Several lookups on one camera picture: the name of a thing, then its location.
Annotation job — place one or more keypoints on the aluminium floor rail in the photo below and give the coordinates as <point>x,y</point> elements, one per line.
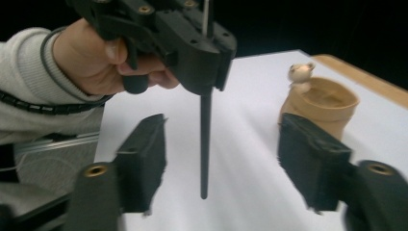
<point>57,142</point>

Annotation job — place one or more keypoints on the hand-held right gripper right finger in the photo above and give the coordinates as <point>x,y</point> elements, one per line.
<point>314,160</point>

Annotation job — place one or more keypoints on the white table cover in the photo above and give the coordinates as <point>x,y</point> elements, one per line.
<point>243,160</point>

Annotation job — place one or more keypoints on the black pen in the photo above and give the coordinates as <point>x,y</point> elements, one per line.
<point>205,144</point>

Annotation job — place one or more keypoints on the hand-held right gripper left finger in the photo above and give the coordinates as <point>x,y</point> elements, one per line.
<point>142,160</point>

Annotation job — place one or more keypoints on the wooden pen holder with figure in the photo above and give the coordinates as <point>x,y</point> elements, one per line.
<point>324,102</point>

